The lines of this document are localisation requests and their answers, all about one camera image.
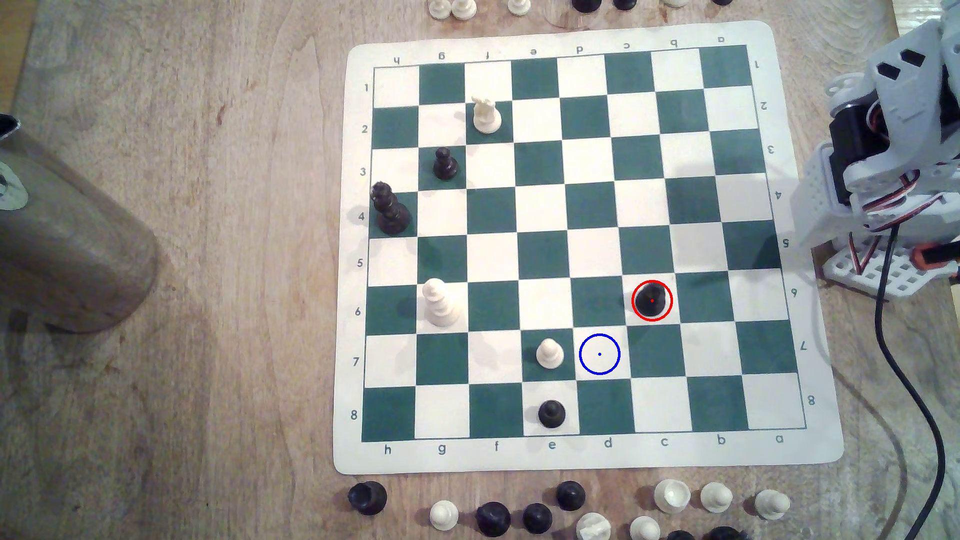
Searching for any orange black clamp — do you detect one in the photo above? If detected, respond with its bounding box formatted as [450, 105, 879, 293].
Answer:
[909, 241, 960, 285]

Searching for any white chess rook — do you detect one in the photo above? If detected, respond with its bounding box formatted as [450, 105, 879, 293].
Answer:
[653, 478, 692, 515]

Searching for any black chess king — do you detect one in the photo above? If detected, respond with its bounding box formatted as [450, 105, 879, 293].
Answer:
[370, 180, 413, 237]

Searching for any white gridded base plate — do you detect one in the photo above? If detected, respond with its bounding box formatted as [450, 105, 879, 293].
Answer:
[821, 238, 952, 303]

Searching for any black chess rook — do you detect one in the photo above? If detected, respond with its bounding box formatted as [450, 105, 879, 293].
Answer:
[348, 480, 389, 516]

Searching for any grey metal cylinder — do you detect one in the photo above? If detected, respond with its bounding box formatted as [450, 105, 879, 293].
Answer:
[0, 112, 160, 335]

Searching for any green white chess mat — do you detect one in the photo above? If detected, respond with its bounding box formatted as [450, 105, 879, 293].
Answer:
[332, 20, 846, 476]

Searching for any black cable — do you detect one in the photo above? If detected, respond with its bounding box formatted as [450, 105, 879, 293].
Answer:
[873, 222, 948, 540]

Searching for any white chess queen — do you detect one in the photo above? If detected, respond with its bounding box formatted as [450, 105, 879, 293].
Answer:
[421, 277, 463, 329]

